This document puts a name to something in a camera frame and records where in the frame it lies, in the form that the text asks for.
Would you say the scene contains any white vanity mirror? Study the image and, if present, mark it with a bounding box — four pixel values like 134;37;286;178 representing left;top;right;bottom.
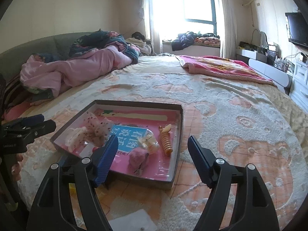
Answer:
251;29;268;49

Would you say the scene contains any dark box tray pink inside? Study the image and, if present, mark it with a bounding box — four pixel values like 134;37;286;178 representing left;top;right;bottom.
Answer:
50;99;184;190

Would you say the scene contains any clear yellow hair clip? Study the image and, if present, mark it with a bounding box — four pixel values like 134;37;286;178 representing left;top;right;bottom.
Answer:
140;129;160;154

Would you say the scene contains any pile of desk clutter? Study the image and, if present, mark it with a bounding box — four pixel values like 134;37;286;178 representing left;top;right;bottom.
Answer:
239;41;296;74

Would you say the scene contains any white paper packet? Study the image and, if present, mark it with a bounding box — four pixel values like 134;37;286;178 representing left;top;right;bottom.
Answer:
106;208;164;231

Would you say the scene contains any striped pillow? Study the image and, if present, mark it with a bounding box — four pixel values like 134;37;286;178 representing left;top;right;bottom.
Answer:
3;73;32;106

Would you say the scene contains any grey padded headboard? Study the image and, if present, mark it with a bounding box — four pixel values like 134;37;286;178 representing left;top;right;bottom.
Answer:
0;32;82;82

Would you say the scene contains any sheer white curtain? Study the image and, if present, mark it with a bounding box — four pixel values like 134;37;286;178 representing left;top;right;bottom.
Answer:
213;0;237;59
142;0;160;54

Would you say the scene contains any pink printed blanket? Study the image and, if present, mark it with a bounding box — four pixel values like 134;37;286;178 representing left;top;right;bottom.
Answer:
176;55;275;86

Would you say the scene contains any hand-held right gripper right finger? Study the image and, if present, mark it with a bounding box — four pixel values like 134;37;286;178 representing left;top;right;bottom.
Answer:
187;135;281;231

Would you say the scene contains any white claw hair clip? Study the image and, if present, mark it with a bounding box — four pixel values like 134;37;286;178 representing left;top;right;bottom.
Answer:
64;127;88;150

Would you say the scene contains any heap of light clothes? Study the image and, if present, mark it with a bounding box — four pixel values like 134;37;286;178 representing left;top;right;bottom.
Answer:
125;32;152;54

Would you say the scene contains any orange patterned cloth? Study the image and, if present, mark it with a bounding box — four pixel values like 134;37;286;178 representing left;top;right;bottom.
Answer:
195;35;220;46

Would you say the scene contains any dark jacket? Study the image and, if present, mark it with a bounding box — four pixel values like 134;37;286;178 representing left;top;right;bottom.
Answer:
172;31;198;51

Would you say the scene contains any person's left hand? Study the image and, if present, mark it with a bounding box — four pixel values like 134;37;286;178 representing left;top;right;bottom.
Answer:
11;153;24;182

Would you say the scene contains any white drawer cabinet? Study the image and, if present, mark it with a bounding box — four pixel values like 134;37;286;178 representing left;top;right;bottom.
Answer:
290;60;308;106

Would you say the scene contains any pink quilt with floral side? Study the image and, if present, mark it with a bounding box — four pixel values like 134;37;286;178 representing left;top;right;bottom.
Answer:
20;30;140;100

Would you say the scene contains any pink fluffy hair clip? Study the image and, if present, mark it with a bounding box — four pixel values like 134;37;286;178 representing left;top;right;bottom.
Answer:
129;148;151;175

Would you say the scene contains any white window seat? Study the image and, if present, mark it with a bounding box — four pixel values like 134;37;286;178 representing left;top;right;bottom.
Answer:
162;41;220;58

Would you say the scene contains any black wall television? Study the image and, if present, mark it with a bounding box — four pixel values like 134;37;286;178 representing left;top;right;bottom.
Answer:
285;12;308;49

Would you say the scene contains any pink pillow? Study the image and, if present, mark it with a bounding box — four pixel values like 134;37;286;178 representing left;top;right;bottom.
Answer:
5;100;32;122

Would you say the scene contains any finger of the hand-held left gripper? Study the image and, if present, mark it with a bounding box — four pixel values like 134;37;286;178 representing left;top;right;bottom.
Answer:
5;120;57;137
2;114;45;130

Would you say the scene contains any dotted sheer hair bow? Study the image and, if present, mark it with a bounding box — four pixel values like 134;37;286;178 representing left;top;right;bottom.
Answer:
83;112;113;147

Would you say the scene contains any white dressing desk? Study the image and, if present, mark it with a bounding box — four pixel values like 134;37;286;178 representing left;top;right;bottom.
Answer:
236;47;293;94

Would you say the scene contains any yellow spiral hair tie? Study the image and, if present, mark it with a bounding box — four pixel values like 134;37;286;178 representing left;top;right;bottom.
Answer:
157;124;174;156

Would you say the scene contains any window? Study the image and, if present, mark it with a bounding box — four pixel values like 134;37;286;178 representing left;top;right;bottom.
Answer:
154;0;217;41

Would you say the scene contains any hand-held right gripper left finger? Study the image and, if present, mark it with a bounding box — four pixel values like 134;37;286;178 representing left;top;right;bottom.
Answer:
25;134;119;231

